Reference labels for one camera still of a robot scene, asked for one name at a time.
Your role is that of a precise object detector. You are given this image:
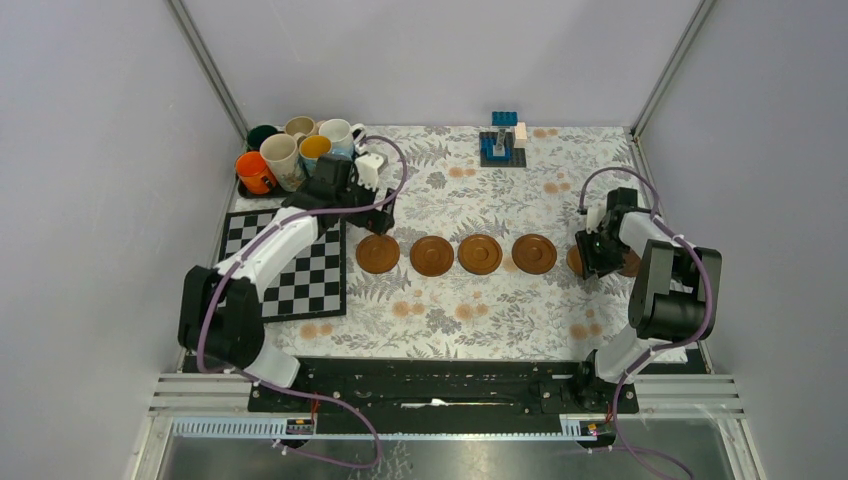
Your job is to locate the purple cable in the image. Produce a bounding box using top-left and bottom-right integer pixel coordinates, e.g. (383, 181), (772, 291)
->
(195, 135), (409, 472)
(578, 165), (718, 478)

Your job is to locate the light wooden coaster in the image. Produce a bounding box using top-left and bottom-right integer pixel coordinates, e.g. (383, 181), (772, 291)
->
(566, 245), (584, 278)

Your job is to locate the black serving tray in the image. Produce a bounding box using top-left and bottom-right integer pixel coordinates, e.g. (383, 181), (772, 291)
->
(236, 135), (367, 201)

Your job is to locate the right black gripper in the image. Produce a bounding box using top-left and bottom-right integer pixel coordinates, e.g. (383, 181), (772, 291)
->
(574, 227), (627, 281)

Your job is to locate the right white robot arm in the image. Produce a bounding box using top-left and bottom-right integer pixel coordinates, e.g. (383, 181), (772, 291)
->
(568, 188), (723, 412)

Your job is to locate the black white chessboard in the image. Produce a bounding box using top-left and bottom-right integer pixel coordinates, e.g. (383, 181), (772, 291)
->
(219, 209), (347, 323)

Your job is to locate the white lego brick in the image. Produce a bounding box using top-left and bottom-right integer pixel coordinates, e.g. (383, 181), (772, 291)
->
(513, 121), (528, 149)

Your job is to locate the beige mug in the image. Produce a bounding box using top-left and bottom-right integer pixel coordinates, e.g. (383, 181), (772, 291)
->
(283, 116), (319, 144)

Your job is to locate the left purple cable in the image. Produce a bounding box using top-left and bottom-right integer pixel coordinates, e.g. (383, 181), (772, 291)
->
(195, 135), (409, 472)

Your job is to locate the orange mug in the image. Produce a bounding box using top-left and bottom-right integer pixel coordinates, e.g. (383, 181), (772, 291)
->
(235, 151), (277, 195)

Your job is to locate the dark green mug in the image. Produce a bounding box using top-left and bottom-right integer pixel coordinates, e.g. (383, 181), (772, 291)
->
(246, 124), (280, 151)

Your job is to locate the white mug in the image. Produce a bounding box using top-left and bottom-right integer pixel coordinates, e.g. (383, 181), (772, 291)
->
(318, 119), (365, 158)

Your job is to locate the brown wooden coaster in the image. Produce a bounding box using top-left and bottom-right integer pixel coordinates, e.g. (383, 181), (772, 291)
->
(409, 236), (454, 277)
(511, 234), (558, 275)
(356, 234), (400, 274)
(458, 234), (503, 275)

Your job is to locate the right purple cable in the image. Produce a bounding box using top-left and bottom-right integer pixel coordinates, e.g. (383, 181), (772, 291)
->
(578, 165), (718, 478)

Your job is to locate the blue lego brick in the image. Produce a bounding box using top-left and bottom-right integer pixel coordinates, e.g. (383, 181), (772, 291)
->
(491, 111), (518, 127)

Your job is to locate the white slotted cable duct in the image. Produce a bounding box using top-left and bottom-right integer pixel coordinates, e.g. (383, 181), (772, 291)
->
(171, 417), (599, 443)

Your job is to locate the floral table cloth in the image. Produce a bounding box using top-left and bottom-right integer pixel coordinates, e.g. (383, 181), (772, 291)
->
(265, 126), (637, 360)

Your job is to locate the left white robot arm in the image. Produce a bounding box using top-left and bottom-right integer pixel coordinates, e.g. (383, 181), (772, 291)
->
(177, 152), (397, 411)

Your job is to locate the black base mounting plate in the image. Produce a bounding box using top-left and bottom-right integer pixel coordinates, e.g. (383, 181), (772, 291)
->
(182, 349), (709, 436)

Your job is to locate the dark wooden coaster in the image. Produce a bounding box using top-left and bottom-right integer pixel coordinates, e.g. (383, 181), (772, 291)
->
(617, 250), (641, 278)

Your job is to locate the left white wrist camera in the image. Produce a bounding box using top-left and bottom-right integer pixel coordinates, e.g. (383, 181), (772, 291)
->
(354, 153), (386, 191)

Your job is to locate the tall cream floral mug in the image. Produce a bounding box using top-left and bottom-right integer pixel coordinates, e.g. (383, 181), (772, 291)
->
(259, 133), (306, 192)

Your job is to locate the blue mug yellow inside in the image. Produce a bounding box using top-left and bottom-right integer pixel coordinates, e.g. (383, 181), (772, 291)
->
(299, 135), (352, 177)

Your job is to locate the aluminium frame rail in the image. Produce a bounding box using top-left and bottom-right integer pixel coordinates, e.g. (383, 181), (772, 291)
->
(150, 373), (745, 419)

